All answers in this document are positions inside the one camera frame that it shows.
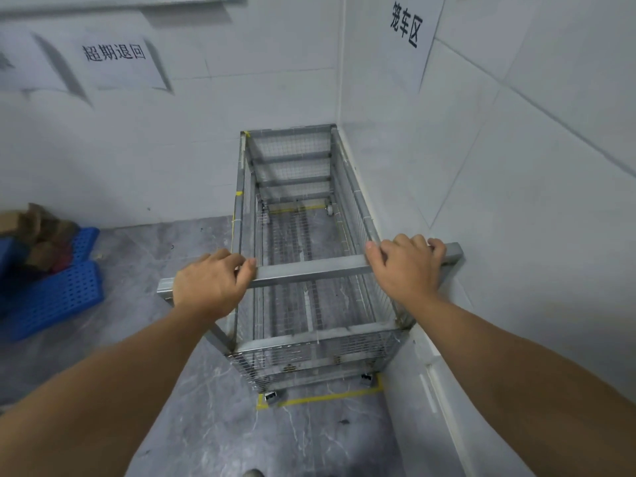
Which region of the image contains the person's left hand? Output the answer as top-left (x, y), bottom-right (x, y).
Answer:
top-left (171, 249), bottom-right (258, 323)

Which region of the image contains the person's right forearm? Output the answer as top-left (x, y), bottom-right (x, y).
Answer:
top-left (397, 288), bottom-right (636, 477)

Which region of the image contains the metal wire cage cart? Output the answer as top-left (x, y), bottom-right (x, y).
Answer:
top-left (157, 124), bottom-right (464, 406)

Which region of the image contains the person's right hand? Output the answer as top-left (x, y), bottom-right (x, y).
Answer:
top-left (365, 234), bottom-right (448, 307)

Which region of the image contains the person's left forearm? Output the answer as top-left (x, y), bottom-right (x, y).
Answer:
top-left (0, 303), bottom-right (222, 477)

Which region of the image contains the white paper wall sign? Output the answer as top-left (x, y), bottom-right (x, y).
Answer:
top-left (379, 0), bottom-right (446, 93)
top-left (0, 24), bottom-right (71, 96)
top-left (71, 33), bottom-right (173, 93)

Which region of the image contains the brown cardboard scraps pile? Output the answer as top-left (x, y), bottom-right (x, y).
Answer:
top-left (0, 203), bottom-right (80, 274)

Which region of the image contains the blue perforated plastic pallet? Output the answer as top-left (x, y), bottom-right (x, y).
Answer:
top-left (0, 227), bottom-right (100, 274)
top-left (0, 260), bottom-right (105, 343)

